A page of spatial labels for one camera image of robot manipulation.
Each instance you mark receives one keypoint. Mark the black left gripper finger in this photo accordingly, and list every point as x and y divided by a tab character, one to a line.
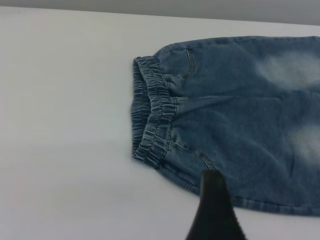
213	210

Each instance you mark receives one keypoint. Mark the blue denim shorts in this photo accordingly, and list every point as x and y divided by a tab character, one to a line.
225	120

